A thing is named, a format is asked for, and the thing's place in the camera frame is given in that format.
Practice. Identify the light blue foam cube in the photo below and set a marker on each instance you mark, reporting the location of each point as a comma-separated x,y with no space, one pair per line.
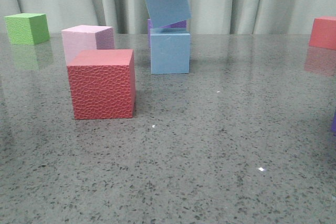
170,50

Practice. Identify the purple foam cube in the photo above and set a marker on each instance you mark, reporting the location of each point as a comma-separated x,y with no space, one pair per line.
181,24

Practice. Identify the pink foam cube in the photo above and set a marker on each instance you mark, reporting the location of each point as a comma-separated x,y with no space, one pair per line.
86,37

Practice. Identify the grey curtain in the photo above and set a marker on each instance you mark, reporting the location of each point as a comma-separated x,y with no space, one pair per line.
208,16

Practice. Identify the red textured foam cube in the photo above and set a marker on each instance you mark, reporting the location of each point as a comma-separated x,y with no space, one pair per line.
102,84

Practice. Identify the green foam cube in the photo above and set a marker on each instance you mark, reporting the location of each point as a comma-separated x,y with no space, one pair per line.
27,28

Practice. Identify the red foam cube right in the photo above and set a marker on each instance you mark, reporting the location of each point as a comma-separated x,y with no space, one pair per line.
323,32

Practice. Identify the purple cube at edge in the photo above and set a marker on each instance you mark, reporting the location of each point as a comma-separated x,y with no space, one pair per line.
333,124

